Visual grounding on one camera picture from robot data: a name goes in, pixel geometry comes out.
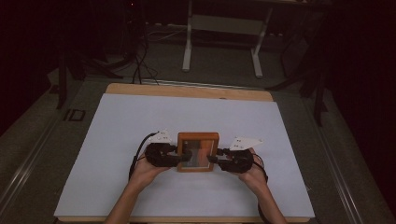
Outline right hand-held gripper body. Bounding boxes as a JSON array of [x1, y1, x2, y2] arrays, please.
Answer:
[[218, 136, 264, 175]]

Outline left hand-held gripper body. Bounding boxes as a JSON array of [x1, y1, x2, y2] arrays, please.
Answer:
[[144, 129, 177, 168]]

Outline wooden frame box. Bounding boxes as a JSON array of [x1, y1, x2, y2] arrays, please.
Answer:
[[177, 132, 220, 174]]

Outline person's left hand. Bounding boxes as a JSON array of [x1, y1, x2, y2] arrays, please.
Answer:
[[128, 151, 172, 189]]

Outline person's right hand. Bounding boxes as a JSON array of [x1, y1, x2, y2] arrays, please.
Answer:
[[237, 147, 269, 191]]

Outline white table sheet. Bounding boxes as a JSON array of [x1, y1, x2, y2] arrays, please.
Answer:
[[53, 92, 316, 219]]

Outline black metal stand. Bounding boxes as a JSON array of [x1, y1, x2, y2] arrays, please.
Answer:
[[55, 40, 124, 110], [265, 27, 332, 128]]

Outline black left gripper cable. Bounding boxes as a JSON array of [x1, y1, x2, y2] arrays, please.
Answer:
[[128, 132, 161, 182]]

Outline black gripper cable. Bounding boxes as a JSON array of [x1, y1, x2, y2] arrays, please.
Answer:
[[128, 132, 161, 182], [252, 152, 269, 224]]

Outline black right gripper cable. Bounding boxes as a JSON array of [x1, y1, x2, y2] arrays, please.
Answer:
[[252, 152, 269, 224]]

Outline black floor cables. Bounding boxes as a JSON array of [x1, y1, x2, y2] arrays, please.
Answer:
[[130, 27, 161, 86]]

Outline white metal desk frame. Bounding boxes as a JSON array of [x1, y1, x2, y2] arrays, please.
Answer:
[[181, 0, 276, 79]]

